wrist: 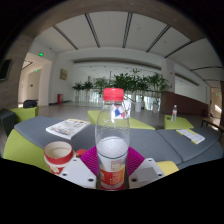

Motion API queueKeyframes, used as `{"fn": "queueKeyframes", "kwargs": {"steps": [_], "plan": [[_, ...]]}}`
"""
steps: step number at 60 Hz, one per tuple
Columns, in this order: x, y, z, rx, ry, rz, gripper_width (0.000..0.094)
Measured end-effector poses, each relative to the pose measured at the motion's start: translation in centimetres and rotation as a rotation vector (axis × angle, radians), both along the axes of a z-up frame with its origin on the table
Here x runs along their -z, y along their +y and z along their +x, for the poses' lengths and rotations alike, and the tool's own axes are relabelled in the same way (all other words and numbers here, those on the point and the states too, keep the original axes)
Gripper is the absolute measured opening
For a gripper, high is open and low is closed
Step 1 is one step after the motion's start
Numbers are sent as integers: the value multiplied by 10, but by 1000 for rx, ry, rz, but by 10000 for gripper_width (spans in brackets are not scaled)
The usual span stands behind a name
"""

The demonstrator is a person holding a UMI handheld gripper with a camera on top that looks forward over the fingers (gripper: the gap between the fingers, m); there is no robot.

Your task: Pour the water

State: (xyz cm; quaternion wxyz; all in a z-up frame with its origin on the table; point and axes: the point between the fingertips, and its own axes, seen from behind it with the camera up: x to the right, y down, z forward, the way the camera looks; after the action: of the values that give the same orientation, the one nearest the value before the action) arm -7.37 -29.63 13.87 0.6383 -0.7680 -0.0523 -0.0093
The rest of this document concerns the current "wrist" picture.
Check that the dark wooden bench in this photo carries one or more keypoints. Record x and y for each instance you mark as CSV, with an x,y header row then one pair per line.
x,y
213,121

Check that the brown framed wall picture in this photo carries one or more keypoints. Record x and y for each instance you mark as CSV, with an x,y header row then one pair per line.
x,y
63,74

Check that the green exit sign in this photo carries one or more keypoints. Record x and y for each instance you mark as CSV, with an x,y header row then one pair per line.
x,y
41,54

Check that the red fire extinguisher cabinet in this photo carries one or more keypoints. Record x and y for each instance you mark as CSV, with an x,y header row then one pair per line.
x,y
60,98

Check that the black bag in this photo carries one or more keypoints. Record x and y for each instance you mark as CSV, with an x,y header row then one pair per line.
x,y
30,103

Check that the group of potted green plants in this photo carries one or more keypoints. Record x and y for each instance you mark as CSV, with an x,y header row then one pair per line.
x,y
130,81

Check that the lime green armchair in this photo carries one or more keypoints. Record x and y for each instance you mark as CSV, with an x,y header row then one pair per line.
x,y
25,114

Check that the small clear plastic bottle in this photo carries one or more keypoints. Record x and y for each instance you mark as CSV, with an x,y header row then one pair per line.
x,y
174,114

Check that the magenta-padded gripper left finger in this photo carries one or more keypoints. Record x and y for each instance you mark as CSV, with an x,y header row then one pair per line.
x,y
77,171

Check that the grey-topped green sofa bench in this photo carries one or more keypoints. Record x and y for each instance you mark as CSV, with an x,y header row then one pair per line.
x,y
33,128
200,153

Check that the lime green low bench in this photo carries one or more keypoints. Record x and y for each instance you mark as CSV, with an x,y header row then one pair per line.
x,y
140,124

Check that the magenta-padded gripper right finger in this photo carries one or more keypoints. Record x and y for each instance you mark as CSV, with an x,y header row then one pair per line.
x,y
146,171

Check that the yellow white booklet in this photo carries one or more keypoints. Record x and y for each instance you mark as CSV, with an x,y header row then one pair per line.
x,y
190,135

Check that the dark grey armchair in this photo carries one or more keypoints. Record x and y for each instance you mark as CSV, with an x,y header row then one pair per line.
x,y
7,121

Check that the brown wooden counter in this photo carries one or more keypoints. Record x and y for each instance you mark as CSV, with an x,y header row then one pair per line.
x,y
183,104

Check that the clear red-capped water bottle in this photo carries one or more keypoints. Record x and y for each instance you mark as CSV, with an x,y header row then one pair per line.
x,y
112,153

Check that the colourful printed magazine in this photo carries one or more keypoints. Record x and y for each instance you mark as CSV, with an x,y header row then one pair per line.
x,y
68,127

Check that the red white floral mug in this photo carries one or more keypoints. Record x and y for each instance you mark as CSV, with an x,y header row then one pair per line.
x,y
58,153

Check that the black wall screen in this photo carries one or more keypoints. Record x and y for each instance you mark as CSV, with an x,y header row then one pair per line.
x,y
4,69

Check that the small lime green block seat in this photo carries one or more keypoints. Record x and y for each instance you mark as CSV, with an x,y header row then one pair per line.
x,y
178,124

